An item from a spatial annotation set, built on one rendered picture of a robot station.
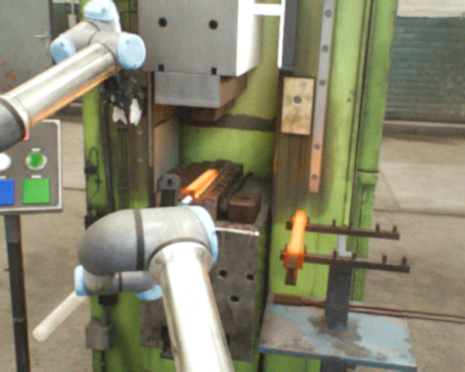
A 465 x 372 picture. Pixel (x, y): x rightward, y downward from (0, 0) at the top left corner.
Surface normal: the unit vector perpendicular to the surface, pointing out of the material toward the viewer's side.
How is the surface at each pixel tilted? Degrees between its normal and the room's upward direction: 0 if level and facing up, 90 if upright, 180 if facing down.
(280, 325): 0
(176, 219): 22
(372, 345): 0
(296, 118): 90
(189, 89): 90
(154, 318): 90
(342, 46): 90
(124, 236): 58
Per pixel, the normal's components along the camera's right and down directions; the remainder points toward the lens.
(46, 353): 0.04, -0.95
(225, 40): -0.21, 0.29
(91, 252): -0.60, 0.20
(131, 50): 0.84, 0.19
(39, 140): 0.21, -0.22
